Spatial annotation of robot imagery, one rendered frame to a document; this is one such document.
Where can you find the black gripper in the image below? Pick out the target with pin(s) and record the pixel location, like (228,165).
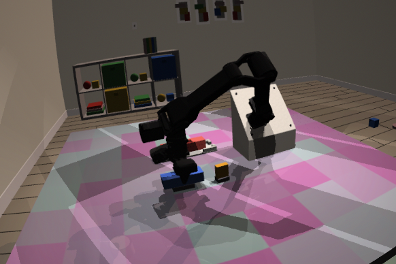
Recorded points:
(182,166)

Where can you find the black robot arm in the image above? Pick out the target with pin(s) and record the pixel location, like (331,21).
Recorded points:
(182,111)

